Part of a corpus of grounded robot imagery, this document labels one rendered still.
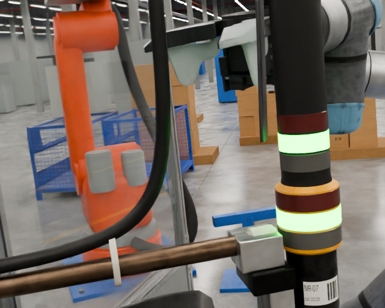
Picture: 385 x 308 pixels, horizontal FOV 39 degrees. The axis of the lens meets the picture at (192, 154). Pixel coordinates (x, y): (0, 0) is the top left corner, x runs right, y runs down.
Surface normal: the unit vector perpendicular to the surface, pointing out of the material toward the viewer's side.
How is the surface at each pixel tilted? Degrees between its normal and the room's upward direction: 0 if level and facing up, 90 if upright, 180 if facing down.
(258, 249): 90
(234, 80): 97
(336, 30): 108
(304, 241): 90
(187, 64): 98
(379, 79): 97
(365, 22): 103
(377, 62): 58
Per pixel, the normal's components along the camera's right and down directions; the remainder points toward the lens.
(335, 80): -0.30, 0.37
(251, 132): -0.19, 0.20
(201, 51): 0.51, 0.25
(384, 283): -0.84, -0.47
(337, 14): 0.69, -0.08
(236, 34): 0.22, -0.58
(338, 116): -0.08, 0.42
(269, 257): 0.22, 0.15
